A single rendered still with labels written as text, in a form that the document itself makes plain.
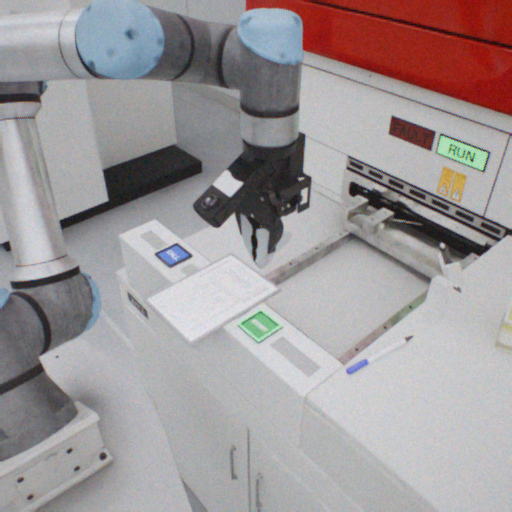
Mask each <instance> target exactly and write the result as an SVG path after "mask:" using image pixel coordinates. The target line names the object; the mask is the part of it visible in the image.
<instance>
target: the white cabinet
mask: <svg viewBox="0 0 512 512"><path fill-rule="evenodd" d="M117 278H118V282H119V287H120V292H121V297H122V301H123V306H124V312H125V316H126V321H128V325H129V331H130V336H131V340H132V345H133V350H134V355H135V359H136V364H137V370H138V374H139V379H140V383H141V384H142V386H144V388H145V389H146V391H147V392H148V393H149V395H150V396H151V398H152V399H153V400H154V402H155V404H156V407H157V411H158V414H159V417H161V420H162V423H163V426H164V429H165V433H166V436H167V439H168V442H169V445H170V448H171V451H172V455H173V458H174V461H175V464H177V467H178V470H179V473H180V476H181V477H182V478H183V481H184V482H185V483H186V484H187V486H188V487H189V488H190V489H191V491H192V492H193V493H194V494H196V496H197V497H198V498H199V500H200V501H201V502H202V503H203V506H204V507H205V508H206V509H207V511H208V512H367V511H366V510H365V509H364V508H363V507H362V506H359V505H358V503H357V502H356V501H355V500H354V499H353V498H352V497H351V496H350V495H349V494H348V493H347V492H346V491H345V490H344V489H343V488H342V487H341V486H340V485H339V484H337V483H336V482H335V481H334V480H333V479H332V478H331V477H329V476H328V474H327V473H326V472H325V471H324V470H323V469H322V468H321V467H320V466H319V465H318V464H317V463H315V462H314V461H313V460H312V459H311V458H310V457H309V456H308V455H307V454H306V453H305V452H304V451H303V450H302V448H301V447H300V448H299V449H297V447H295V446H294V445H293V444H292V443H291V442H290V441H289V440H288V439H287V438H286V437H285V436H284V435H283V434H282V433H281V432H280V431H279V430H278V429H276V428H275V427H274V426H273V425H272V423H270V422H269V421H268V420H267V419H266V418H265V417H264V416H263V415H262V414H261V413H260V412H259V411H257V410H256V409H255V408H254V407H253V406H252V405H251V404H250V403H249V401H248V400H247V399H246V398H245V397H244V396H243V395H242V394H241V393H239V392H238V391H237V390H236V389H234V388H233V387H232V386H231V385H230V384H229V383H228V381H227V380H226V379H225V378H224V377H223V376H221V375H220V374H219V373H218V372H217V371H216V370H215V369H214V368H213V367H212V366H211V365H210V364H209V363H208V361H207V360H206V359H205V358H203V357H202V356H201V355H200V354H198V353H197V352H196V351H195V350H194V349H193V348H192V347H190V346H189V345H188V344H187V342H185V341H184V340H183V339H182V338H181V337H180V336H179V335H178V334H177V333H176V332H175V331H174V330H172V329H171V328H170V327H169V326H168V324H166V323H165V322H164V321H163V320H162V319H161V318H160V317H159V316H158V315H157V314H156V313H155V312H154V311H153V310H152V309H151V308H150V307H149V305H147V304H146V303H145V302H144V301H143V300H142V298H141V297H140V296H139V295H138V294H137V293H136V292H135V291H134V290H133V289H132V287H131V286H130V285H128V284H126V283H125V282H124V281H123V280H122V279H121V278H120V277H119V276H118V275H117Z"/></svg>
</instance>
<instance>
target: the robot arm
mask: <svg viewBox="0 0 512 512"><path fill-rule="evenodd" d="M303 59H304V50H303V22H302V19H301V18H300V16H299V15H298V14H295V13H294V12H291V11H288V10H284V9H266V8H263V9H253V10H249V11H246V12H245V13H243V14H242V15H241V17H240V22H239V25H231V24H224V23H216V22H210V21H204V20H200V19H195V18H192V17H189V16H185V15H181V14H178V13H173V12H170V11H166V10H162V9H159V8H155V7H151V6H147V5H144V4H142V3H140V2H138V1H136V0H93V1H92V2H91V3H90V4H89V5H88V6H86V7H84V9H72V10H61V11H49V12H37V13H25V14H14V15H2V16H0V209H1V212H2V216H3V220H4V224H5V228H7V233H8V236H9V240H10V244H11V248H12V253H13V256H14V260H15V264H16V267H15V269H14V271H13V273H12V275H11V276H10V283H11V287H12V291H13V292H11V294H10V291H9V290H7V288H6V287H3V286H1V287H0V462H3V461H5V460H7V459H11V458H13V457H15V456H17V455H19V454H21V452H23V451H25V450H27V449H29V448H31V447H33V446H34V445H36V444H38V443H41V442H42V441H44V440H46V439H47V438H49V437H50V436H52V435H53V434H55V433H56V432H58V431H59V430H61V429H62V428H63V427H65V426H66V425H67V424H70V423H71V422H72V421H73V419H74V418H75V417H76V416H77V414H78V412H79V411H78V409H77V407H76V405H75V403H74V401H73V400H71V399H70V398H69V396H68V395H67V394H66V393H65V392H64V391H63V390H62V389H61V388H60V387H59V386H58V385H57V384H56V383H55V382H54V381H53V380H52V379H51V378H49V376H48V374H47V373H46V371H45V369H44V367H43V365H42V363H41V360H40V358H39V357H41V355H42V356H43V354H45V353H46V352H48V351H50V350H52V349H54V348H57V347H59V346H60V345H62V344H64V343H66V342H68V341H71V340H74V339H76V338H78V337H79V336H80V335H83V334H84V333H85V332H86V331H88V329H90V328H91V327H92V326H93V325H94V324H95V322H96V320H97V319H98V317H99V314H100V310H101V297H100V292H99V288H98V286H97V284H96V282H95V281H94V280H91V278H92V277H91V276H90V275H89V274H88V273H86V272H83V271H80V268H79V264H78V262H77V261H75V260H74V259H72V258H70V257H69V256H68V255H67V250H66V246H65V241H64V237H63V233H62V228H60V224H59V220H58V215H57V211H56V206H55V202H54V198H53V194H52V188H51V184H50V180H49V176H48V172H47V167H46V162H45V158H44V154H43V150H42V145H41V141H40V136H39V132H38V128H37V124H36V119H35V118H36V114H37V113H38V112H39V110H40V109H41V107H42V104H41V99H40V97H41V96H42V95H43V94H44V92H46V91H47V89H48V85H47V82H49V81H65V80H73V79H122V80H129V79H146V80H161V81H173V82H188V83H198V84H205V85H210V86H215V87H221V88H227V89H235V90H240V102H241V134H242V137H243V150H244V151H243V153H242V154H241V155H239V156H238V157H237V158H236V159H235V161H234V162H233V163H232V164H231V165H230V166H229V167H228V168H227V169H226V170H225V171H224V172H222V173H221V174H220V175H219V176H218V177H217V180H216V181H215V182H214V183H213V184H212V185H211V186H210V187H209V188H208V189H207V190H206V191H204V192H203V193H202V194H201V195H200V196H199V198H198V199H197V200H196V201H195V202H194V204H193V208H194V210H195V211H196V212H197V214H198V216H199V217H200V218H201V219H202V220H204V221H205V222H207V223H208V224H210V225H211V226H212V227H214V228H219V227H221V225H222V224H223V223H225V222H226V221H227V220H228V219H229V218H230V217H231V216H232V214H233V213H234V212H235V218H236V222H237V225H238V229H239V232H240V236H243V240H244V243H245V246H246V248H247V250H248V253H249V255H250V257H251V260H252V261H253V262H254V264H255V265H256V266H257V267H260V269H263V267H265V266H266V265H268V264H269V263H270V261H271V259H272V258H273V255H274V254H275V253H278V252H279V250H280V249H281V248H283V247H284V246H285V245H286V244H287V243H288V242H289V241H290V239H291V232H290V231H284V225H283V222H282V220H281V218H282V217H284V216H285V217H286V216H288V214H290V213H292V212H295V211H296V210H297V204H298V210H297V212H298V213H300V212H302V211H304V210H306V209H308V208H309V202H310V189H312V185H311V176H309V175H307V174H305V173H304V172H303V167H304V152H305V136H306V134H305V133H303V132H299V119H300V93H301V75H302V61H303ZM298 177H300V178H302V177H304V178H303V180H301V181H299V178H298ZM307 187H308V188H307ZM305 188H307V202H305V203H303V204H301V202H302V200H303V195H301V192H302V190H303V189H305Z"/></svg>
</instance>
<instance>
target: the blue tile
mask: <svg viewBox="0 0 512 512"><path fill-rule="evenodd" d="M159 256H160V257H161V258H163V259H164V260H165V261H166V262H167V263H168V264H173V263H175V262H177V261H179V260H181V259H183V258H185V257H187V256H189V255H187V254H186V253H184V252H183V250H182V249H181V248H179V247H178V246H177V245H176V246H174V247H172V248H170V249H167V250H165V252H163V253H161V254H159Z"/></svg>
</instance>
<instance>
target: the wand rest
mask: <svg viewBox="0 0 512 512"><path fill-rule="evenodd" d="M438 257H439V261H440V265H441V268H442V272H443V275H444V276H443V277H442V276H440V275H437V276H436V277H434V278H433V279H432V281H431V284H430V288H429V293H428V296H426V300H425V303H424V307H423V311H422V315H421V316H422V317H424V318H426V319H427V320H430V321H431V322H433V323H435V324H436V323H438V322H439V321H440V320H441V319H442V317H443V313H444V310H445V306H446V303H447V300H448V297H450V294H451V291H452V286H455V287H457V288H458V286H459V285H460V284H464V280H463V276H462V272H461V267H460V264H459V262H456V263H451V264H444V261H443V259H442V256H441V253H440V254H438Z"/></svg>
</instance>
